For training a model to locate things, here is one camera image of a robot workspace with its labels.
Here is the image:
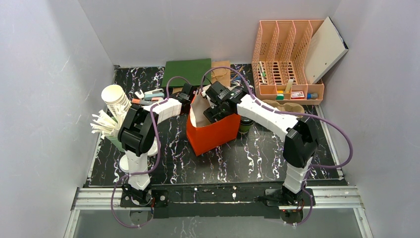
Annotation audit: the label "purple cable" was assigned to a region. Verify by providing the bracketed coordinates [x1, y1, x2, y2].
[199, 66, 354, 226]
[110, 76, 192, 229]

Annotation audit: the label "orange paper bag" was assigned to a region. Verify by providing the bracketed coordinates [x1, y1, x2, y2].
[186, 94, 241, 156]

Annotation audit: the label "white lids partial stack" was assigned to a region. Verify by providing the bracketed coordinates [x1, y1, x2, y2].
[147, 137, 158, 157]

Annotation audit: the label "red small box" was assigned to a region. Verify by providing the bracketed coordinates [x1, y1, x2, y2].
[291, 91, 306, 100]

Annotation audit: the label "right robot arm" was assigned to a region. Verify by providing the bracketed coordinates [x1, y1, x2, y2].
[200, 82, 319, 197]

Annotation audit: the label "white cup lids stack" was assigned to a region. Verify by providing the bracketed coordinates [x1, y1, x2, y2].
[119, 155, 129, 174]

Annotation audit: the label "green cup of straws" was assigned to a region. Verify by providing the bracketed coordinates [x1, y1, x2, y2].
[90, 110, 126, 152]

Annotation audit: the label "metal base rail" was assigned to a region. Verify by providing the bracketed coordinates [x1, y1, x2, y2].
[65, 180, 373, 238]

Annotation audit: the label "pink desk file organizer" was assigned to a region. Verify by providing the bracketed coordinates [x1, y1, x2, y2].
[251, 20, 324, 105]

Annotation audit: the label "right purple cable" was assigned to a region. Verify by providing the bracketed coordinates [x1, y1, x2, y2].
[199, 66, 354, 226]

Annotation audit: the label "single green paper cup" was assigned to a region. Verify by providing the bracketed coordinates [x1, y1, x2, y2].
[238, 123, 253, 133]

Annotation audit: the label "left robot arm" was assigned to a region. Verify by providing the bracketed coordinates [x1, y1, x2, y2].
[117, 83, 197, 200]

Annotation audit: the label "stack of pulp cup carriers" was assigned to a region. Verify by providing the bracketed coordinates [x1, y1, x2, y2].
[262, 100, 305, 114]

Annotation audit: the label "green paper bag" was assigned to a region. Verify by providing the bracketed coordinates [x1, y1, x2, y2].
[161, 58, 211, 87]

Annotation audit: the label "white board panel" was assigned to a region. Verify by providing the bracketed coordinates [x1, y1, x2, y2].
[304, 16, 349, 84]

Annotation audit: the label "tall stack paper cups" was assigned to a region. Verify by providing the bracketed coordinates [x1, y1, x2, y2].
[101, 84, 131, 118]

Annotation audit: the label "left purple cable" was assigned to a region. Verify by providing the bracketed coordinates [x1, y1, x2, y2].
[110, 76, 192, 229]

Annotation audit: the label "brown kraft paper bag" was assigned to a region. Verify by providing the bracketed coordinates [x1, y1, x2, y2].
[211, 60, 231, 87]

